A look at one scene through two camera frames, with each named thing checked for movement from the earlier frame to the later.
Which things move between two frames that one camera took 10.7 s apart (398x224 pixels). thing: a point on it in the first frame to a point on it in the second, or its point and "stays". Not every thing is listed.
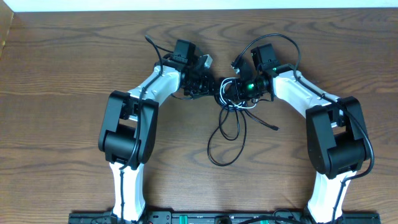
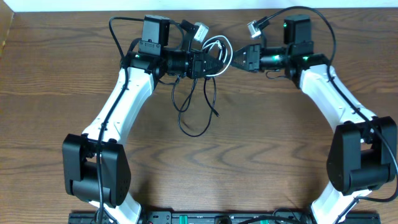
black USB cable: [233, 107] to [181, 109]
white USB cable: [221, 96] to [220, 54]
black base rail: [221, 217] stays
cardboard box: [6, 17] stays
